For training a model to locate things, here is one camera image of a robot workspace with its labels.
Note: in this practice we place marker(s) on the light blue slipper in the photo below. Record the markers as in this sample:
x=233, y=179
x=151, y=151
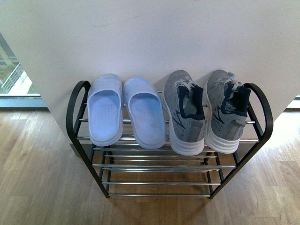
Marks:
x=104, y=105
x=146, y=113

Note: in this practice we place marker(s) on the grey sneaker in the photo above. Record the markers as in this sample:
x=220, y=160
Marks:
x=227, y=100
x=183, y=100

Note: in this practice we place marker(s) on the black metal shoe rack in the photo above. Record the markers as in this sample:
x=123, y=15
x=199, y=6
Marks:
x=126, y=169

